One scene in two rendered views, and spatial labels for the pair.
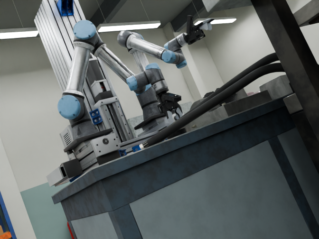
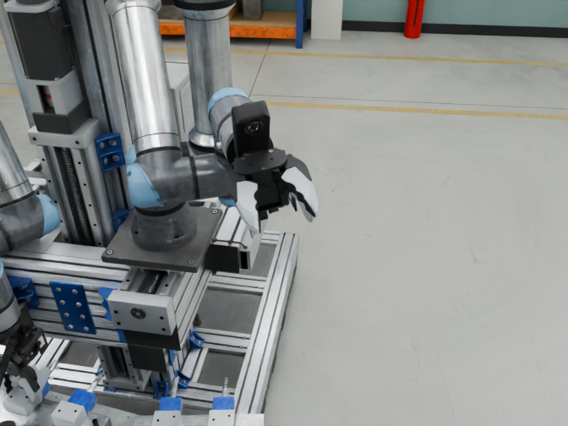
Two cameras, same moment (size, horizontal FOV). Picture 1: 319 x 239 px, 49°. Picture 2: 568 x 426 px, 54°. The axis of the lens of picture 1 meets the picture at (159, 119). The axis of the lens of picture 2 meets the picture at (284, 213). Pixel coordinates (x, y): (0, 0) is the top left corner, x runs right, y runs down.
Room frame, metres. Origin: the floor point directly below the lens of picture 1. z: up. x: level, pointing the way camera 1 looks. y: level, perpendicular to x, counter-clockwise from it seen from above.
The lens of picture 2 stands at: (1.74, -0.92, 1.84)
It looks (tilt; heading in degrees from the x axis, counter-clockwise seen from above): 36 degrees down; 46
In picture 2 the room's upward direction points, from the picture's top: straight up
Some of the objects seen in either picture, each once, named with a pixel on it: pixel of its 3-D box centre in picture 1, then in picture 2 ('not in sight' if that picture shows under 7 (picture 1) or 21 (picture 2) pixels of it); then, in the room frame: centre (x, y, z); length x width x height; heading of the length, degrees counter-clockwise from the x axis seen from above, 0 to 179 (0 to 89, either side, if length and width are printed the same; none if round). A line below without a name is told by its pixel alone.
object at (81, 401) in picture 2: not in sight; (84, 399); (1.92, -0.16, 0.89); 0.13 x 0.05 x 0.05; 30
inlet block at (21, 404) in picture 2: not in sight; (37, 385); (1.86, -0.06, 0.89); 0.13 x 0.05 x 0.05; 30
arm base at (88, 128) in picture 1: (84, 130); not in sight; (1.95, 0.42, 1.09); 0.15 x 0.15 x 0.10
